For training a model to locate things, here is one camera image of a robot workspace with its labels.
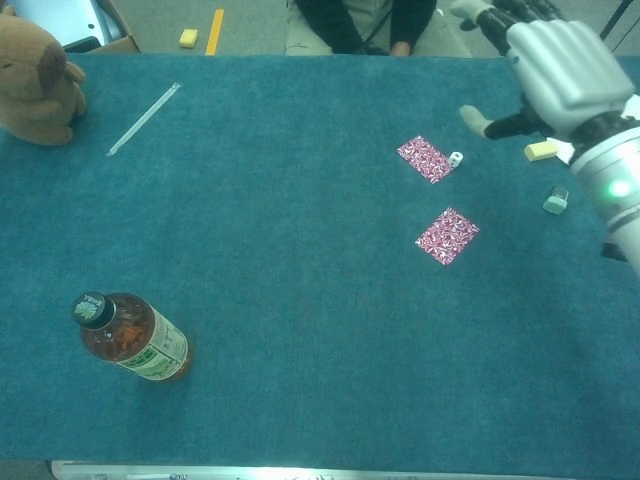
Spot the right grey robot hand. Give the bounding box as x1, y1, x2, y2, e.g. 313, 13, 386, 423
449, 0, 635, 142

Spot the person left forearm black sleeve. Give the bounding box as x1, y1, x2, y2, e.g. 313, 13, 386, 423
388, 0, 437, 51

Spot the person right forearm black sleeve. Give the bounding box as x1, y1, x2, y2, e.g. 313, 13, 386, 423
293, 0, 369, 55

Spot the yellow rectangular block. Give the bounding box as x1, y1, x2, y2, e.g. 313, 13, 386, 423
523, 140, 559, 163

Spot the mint green binder clip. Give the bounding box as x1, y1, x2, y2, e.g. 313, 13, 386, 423
542, 185, 570, 216

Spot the red patterned playing card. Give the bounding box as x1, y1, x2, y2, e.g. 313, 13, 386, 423
414, 207, 481, 268
397, 134, 457, 185

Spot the person in dark clothes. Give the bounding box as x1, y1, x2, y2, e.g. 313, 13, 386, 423
284, 0, 471, 57

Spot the teal table cloth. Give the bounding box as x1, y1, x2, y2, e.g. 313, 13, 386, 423
0, 52, 640, 464

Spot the yellow floor tape strip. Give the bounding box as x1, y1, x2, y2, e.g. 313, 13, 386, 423
204, 8, 226, 56

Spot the cardboard box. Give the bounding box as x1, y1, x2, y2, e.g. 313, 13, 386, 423
62, 0, 142, 54

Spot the tea bottle with green label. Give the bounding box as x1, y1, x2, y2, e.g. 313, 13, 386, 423
71, 290, 194, 384

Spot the brown capybara plush toy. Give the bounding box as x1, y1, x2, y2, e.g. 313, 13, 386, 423
0, 12, 89, 147

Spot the aluminium table edge rail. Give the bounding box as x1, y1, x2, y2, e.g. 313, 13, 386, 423
49, 459, 640, 480

